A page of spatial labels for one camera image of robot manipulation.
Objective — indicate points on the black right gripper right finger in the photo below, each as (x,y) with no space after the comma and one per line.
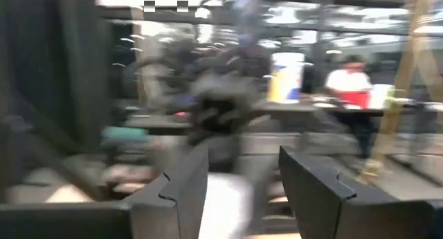
(322,204)

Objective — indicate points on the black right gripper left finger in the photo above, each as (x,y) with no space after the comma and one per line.
(180,204)

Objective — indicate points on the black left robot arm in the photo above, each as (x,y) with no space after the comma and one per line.
(221,104)

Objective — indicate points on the person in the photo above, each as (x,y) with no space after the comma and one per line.
(349,86)

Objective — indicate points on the white yellow blue canister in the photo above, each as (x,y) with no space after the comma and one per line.
(285,79)

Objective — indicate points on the black upright rig frame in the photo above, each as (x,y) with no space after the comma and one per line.
(48,76)

